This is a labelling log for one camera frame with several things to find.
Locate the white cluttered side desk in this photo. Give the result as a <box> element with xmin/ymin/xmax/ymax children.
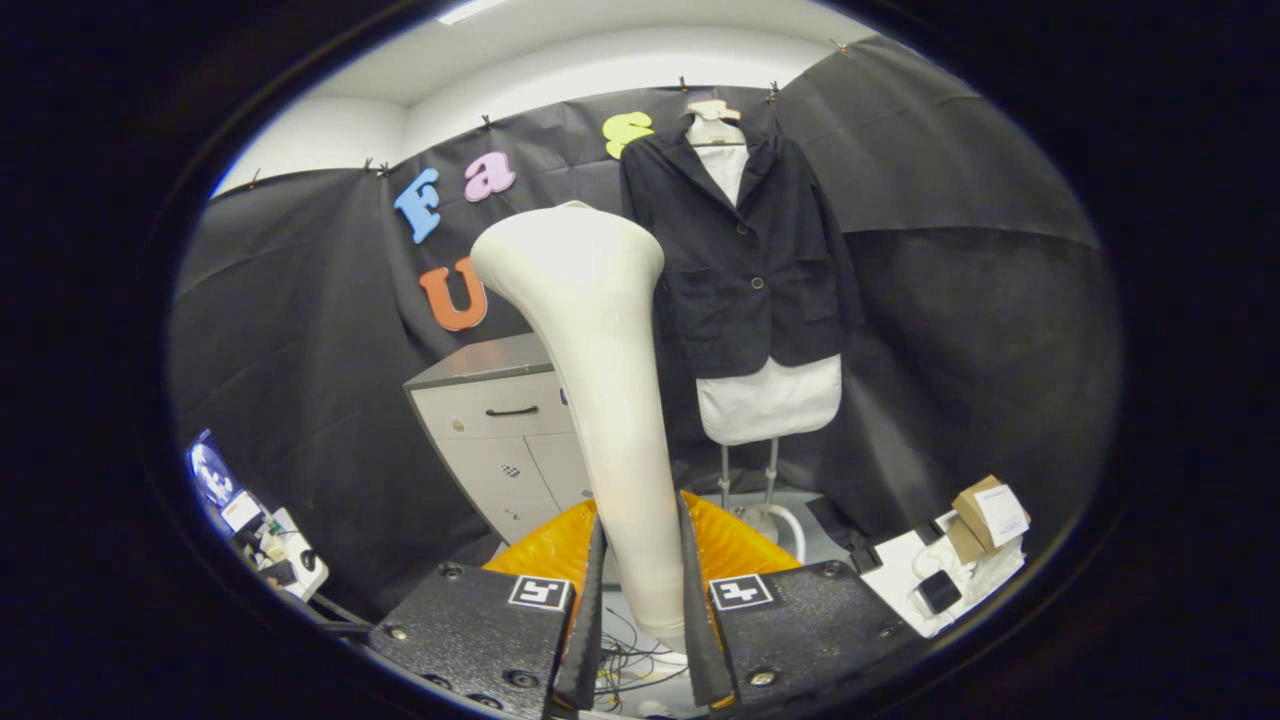
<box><xmin>235</xmin><ymin>505</ymin><xmax>331</xmax><ymax>603</ymax></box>

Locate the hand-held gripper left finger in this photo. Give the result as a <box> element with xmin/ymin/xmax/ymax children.
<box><xmin>358</xmin><ymin>495</ymin><xmax>609</xmax><ymax>720</ymax></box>

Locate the grey drawer cabinet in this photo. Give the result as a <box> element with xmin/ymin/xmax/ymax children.
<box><xmin>403</xmin><ymin>333</ymin><xmax>596</xmax><ymax>546</ymax></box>

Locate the white board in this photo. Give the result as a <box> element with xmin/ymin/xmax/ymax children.
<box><xmin>860</xmin><ymin>510</ymin><xmax>1027</xmax><ymax>639</ymax></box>

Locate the black backdrop cloth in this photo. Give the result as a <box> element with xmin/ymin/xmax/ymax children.
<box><xmin>168</xmin><ymin>35</ymin><xmax>1121</xmax><ymax>621</ymax></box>

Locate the small black device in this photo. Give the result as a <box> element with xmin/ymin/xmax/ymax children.
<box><xmin>915</xmin><ymin>570</ymin><xmax>963</xmax><ymax>615</ymax></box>

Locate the black blazer jacket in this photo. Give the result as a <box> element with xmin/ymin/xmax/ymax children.
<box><xmin>618</xmin><ymin>115</ymin><xmax>866</xmax><ymax>379</ymax></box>

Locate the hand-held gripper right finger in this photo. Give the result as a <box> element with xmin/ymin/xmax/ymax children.
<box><xmin>680</xmin><ymin>497</ymin><xmax>926</xmax><ymax>720</ymax></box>

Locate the brown cardboard box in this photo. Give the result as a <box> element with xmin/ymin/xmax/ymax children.
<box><xmin>945</xmin><ymin>475</ymin><xmax>1032</xmax><ymax>566</ymax></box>

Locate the white garment steamer head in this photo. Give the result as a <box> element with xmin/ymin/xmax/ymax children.
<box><xmin>470</xmin><ymin>200</ymin><xmax>691</xmax><ymax>643</ymax></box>

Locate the tangle of floor cables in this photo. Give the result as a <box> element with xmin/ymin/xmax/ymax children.
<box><xmin>595</xmin><ymin>605</ymin><xmax>683</xmax><ymax>703</ymax></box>

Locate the ceiling light panel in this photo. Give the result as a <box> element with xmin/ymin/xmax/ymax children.
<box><xmin>437</xmin><ymin>0</ymin><xmax>511</xmax><ymax>26</ymax></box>

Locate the white dress form mannequin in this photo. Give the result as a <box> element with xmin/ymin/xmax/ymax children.
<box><xmin>688</xmin><ymin>100</ymin><xmax>843</xmax><ymax>546</ymax></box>

